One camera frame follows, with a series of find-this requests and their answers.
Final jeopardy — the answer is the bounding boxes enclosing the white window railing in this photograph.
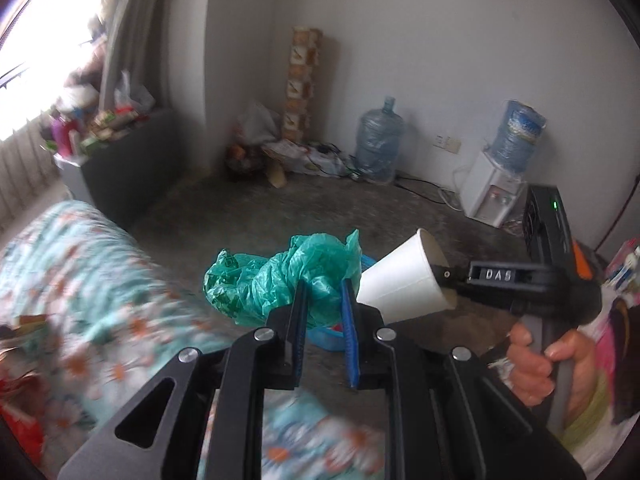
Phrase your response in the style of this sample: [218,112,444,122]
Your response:
[0,120,57,222]

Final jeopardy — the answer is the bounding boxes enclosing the white plastic bag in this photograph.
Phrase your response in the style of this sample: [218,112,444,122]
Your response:
[236,102,281,147]

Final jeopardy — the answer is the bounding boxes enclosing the wrapped blue water bottle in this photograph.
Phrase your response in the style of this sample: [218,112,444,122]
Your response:
[492,100,547,176]

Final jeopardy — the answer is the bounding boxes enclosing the green plastic bag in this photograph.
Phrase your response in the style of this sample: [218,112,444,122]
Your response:
[202,229,363,330]

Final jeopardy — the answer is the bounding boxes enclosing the white paper cup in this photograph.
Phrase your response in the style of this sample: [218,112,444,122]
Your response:
[356,228,457,322]

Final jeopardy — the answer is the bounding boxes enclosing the grey curtain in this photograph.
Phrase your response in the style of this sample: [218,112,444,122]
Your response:
[97,0,173,111]

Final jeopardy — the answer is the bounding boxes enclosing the flat printed cardboard pile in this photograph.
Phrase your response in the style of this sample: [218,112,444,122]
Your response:
[264,140,352,178]

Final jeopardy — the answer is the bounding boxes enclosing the empty blue water bottle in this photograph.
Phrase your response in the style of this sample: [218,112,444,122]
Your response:
[354,96,405,184]

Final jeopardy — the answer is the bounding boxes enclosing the tall printed carton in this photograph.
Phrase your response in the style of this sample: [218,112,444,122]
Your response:
[281,26,324,144]

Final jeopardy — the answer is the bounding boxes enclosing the white water dispenser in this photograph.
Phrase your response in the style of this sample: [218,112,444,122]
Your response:
[460,150,529,227]

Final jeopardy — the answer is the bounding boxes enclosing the floral printed blanket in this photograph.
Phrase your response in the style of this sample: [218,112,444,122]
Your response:
[0,200,386,480]

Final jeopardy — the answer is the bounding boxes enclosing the blue plastic basket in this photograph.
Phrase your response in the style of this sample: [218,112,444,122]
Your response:
[306,254,375,352]

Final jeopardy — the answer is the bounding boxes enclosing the black cable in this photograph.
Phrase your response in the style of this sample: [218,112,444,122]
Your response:
[394,174,465,207]

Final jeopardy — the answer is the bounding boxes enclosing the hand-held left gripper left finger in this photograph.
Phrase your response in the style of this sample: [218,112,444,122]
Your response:
[57,284,309,480]

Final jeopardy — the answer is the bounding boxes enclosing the red snack packet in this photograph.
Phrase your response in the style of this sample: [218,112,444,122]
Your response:
[0,374,47,467]

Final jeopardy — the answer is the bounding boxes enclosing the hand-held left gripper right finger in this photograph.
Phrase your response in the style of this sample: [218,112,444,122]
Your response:
[341,279,587,480]

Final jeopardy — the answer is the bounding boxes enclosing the grey cabinet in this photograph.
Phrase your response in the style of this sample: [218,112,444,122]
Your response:
[54,107,183,231]

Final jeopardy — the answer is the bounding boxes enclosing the colourful printed box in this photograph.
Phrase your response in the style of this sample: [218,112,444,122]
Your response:
[604,239,640,292]

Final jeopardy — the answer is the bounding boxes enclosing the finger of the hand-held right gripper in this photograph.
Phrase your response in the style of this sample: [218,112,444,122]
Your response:
[434,264,471,287]
[446,285,483,312]

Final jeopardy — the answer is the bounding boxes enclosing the pile of assorted packets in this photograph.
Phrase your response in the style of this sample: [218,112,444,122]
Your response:
[45,70,157,162]

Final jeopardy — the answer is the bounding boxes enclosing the person's right hand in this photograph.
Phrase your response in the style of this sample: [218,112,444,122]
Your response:
[507,322,597,421]

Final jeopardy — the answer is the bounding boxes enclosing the dark bag of clutter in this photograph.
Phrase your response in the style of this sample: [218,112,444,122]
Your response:
[225,144,267,179]

